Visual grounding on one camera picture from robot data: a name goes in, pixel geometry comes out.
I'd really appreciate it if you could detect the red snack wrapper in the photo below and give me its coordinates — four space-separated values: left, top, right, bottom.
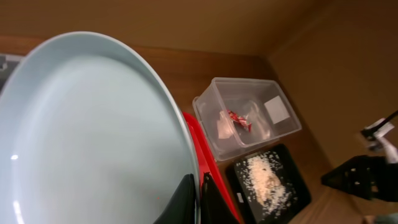
227 110 252 132

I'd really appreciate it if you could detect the grey dishwasher rack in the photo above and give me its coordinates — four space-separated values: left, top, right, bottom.
0 54 24 90

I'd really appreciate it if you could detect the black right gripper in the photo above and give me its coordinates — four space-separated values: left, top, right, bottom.
321 155 397 202

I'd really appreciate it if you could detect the pile of rice scraps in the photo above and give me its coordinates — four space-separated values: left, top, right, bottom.
235 151 297 218

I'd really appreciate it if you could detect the red plastic tray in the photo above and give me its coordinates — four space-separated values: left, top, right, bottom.
183 112 240 222

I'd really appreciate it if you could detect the white label on bin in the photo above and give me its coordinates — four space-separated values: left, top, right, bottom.
264 96 290 124

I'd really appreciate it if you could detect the white napkin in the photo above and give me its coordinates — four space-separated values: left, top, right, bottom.
216 111 234 139

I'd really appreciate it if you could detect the black food waste tray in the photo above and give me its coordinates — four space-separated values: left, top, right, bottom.
226 144 312 224

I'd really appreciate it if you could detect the large light blue plate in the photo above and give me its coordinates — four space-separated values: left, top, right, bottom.
1 32 200 223

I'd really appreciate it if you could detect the clear plastic waste bin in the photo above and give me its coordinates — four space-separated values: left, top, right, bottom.
193 77 302 161

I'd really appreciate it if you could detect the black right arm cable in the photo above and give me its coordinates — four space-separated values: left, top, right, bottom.
360 110 398 147

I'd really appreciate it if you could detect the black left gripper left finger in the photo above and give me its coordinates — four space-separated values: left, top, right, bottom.
154 174 196 224

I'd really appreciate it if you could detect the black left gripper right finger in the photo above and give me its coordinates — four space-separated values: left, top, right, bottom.
200 172 239 224

